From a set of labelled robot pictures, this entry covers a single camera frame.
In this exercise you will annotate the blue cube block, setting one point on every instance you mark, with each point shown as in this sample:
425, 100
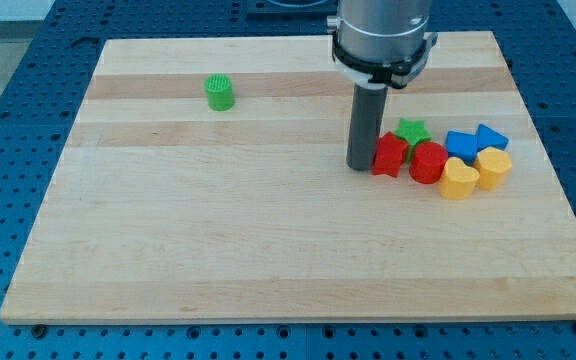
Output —
461, 145

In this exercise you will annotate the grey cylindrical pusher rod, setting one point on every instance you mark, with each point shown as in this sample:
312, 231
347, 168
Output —
365, 126

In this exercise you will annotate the red star-like block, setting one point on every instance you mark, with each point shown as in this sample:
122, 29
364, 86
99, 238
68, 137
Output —
391, 153

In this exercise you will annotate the blue triangle block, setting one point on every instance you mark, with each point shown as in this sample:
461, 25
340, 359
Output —
488, 137

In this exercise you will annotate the green star block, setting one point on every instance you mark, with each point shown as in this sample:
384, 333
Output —
414, 133

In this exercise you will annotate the green cylinder block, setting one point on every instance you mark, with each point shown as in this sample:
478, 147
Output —
219, 92

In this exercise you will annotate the wooden board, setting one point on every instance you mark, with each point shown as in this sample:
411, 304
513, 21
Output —
164, 211

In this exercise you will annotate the red cylinder block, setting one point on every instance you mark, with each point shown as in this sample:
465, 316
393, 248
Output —
427, 162

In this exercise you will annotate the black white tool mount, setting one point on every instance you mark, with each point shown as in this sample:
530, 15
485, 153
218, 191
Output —
377, 75

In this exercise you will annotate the yellow hexagon block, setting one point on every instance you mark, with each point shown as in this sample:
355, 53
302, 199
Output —
494, 166

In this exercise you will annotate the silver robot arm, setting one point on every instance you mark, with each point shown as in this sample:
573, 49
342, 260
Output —
378, 45

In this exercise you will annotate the yellow heart block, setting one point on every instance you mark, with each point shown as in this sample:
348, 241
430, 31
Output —
458, 180

